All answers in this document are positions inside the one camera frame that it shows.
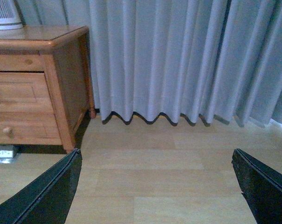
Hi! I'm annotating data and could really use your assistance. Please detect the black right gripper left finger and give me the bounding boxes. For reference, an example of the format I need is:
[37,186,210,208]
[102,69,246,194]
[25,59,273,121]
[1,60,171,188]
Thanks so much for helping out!
[0,148,83,224]

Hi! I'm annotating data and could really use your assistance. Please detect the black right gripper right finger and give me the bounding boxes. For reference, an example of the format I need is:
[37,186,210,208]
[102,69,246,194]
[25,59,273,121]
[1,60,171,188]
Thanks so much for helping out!
[232,149,282,224]

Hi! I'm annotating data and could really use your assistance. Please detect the wooden drawer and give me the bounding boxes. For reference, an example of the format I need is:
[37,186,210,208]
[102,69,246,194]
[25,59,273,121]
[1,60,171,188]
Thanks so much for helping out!
[0,112,62,145]
[0,72,54,113]

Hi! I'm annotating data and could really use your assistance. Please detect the floor power socket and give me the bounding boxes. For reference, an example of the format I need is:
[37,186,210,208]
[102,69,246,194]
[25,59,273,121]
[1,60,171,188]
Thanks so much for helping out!
[0,145,19,164]

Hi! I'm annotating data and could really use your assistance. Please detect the wooden nightstand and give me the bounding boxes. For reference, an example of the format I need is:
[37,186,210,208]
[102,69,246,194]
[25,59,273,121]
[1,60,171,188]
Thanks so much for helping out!
[0,26,96,152]

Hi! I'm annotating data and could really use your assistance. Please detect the grey curtain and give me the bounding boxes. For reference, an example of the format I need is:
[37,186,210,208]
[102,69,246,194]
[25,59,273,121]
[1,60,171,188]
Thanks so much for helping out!
[17,0,282,125]

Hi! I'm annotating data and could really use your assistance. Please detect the white cylindrical air purifier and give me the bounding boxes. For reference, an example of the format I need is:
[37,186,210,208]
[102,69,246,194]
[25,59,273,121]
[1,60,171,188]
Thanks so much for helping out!
[0,0,23,30]

